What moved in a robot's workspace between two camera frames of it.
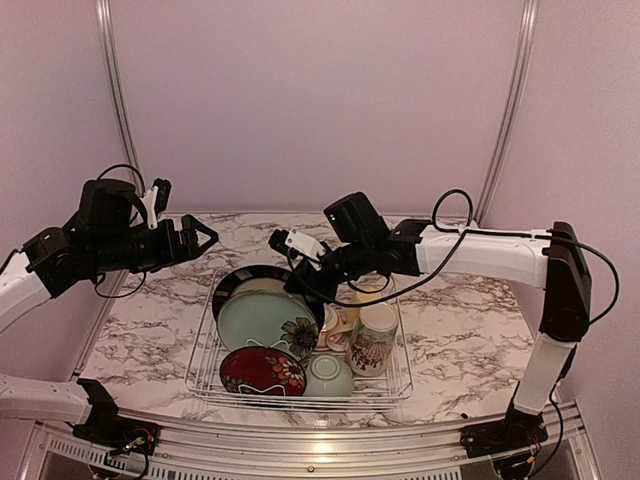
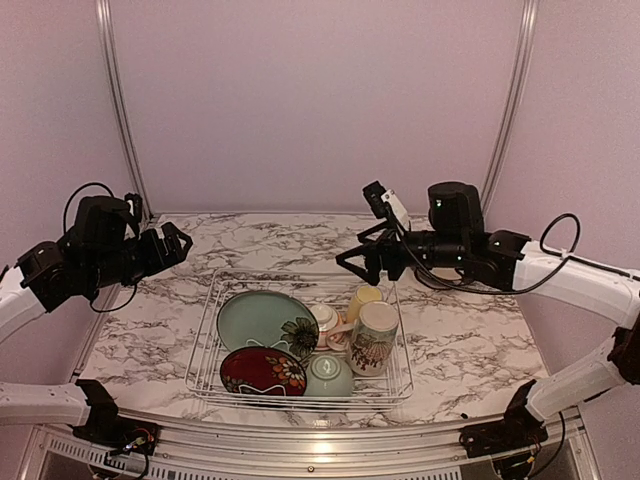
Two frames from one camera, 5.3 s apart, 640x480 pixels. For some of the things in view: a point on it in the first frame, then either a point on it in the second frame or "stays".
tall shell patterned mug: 373,338 stays
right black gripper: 303,275 → 374,251
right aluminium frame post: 526,34 stays
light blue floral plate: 267,318 stays
